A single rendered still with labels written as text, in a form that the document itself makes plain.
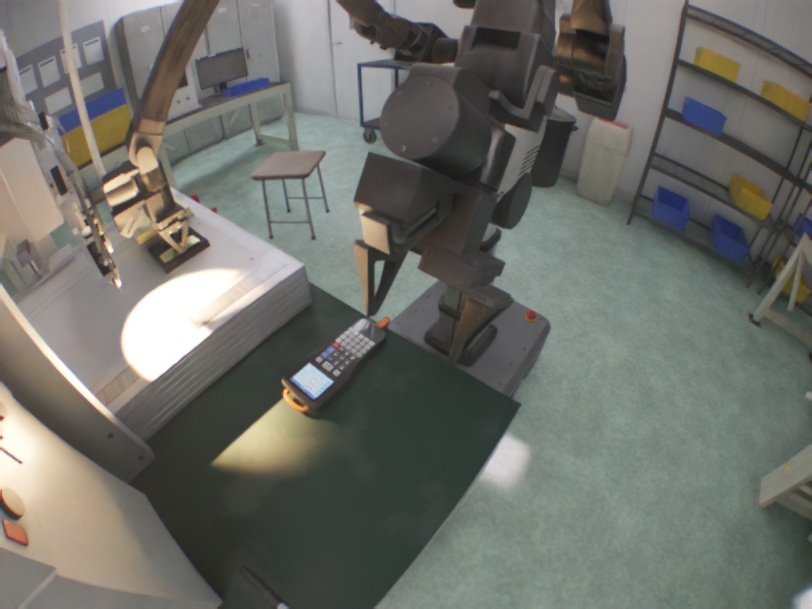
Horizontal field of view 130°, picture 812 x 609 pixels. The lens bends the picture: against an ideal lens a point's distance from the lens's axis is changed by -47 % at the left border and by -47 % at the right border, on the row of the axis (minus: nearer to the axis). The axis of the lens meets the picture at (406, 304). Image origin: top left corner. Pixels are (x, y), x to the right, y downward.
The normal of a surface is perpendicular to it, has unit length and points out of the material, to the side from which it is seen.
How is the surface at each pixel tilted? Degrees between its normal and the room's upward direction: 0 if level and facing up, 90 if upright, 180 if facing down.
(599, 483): 0
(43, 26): 90
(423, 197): 90
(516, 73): 74
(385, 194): 60
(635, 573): 0
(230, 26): 90
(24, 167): 90
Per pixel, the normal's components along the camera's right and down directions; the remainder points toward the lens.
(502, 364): 0.00, -0.71
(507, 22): -0.58, 0.25
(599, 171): -0.60, 0.61
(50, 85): 0.80, 0.43
